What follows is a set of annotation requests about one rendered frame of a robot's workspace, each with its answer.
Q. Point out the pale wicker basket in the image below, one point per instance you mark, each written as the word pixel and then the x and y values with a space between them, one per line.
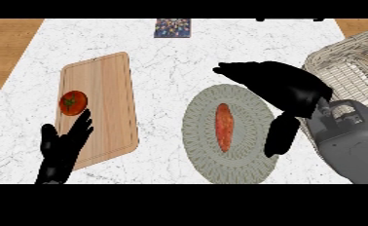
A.
pixel 341 64

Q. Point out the red tomato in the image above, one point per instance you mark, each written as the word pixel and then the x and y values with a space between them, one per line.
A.
pixel 72 102

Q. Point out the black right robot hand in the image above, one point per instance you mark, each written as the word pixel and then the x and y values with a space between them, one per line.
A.
pixel 286 87

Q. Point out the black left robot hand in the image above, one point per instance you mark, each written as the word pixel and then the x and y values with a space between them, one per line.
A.
pixel 59 145

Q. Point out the round grey woven placemat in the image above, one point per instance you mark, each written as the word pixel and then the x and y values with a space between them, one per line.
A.
pixel 210 139

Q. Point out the colourful patterned box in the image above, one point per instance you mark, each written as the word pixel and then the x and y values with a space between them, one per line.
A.
pixel 171 28

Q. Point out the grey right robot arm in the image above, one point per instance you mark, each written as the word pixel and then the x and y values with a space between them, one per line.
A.
pixel 337 139

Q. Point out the orange sweet potato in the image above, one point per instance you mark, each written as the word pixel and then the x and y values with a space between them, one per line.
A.
pixel 223 126

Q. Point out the wooden cutting board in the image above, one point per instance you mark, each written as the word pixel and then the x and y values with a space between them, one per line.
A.
pixel 97 109

